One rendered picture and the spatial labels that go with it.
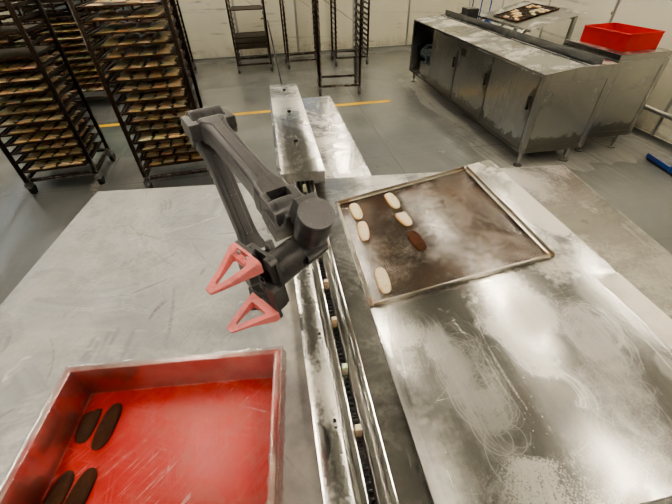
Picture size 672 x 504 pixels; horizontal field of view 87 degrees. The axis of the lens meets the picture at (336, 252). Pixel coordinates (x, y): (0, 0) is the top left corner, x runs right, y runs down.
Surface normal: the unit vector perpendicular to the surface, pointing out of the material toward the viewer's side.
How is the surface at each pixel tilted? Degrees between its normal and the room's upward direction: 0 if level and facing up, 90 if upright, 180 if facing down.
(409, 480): 0
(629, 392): 10
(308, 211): 24
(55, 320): 0
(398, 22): 90
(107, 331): 0
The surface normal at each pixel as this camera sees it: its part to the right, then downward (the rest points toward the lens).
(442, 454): -0.19, -0.72
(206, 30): 0.18, 0.64
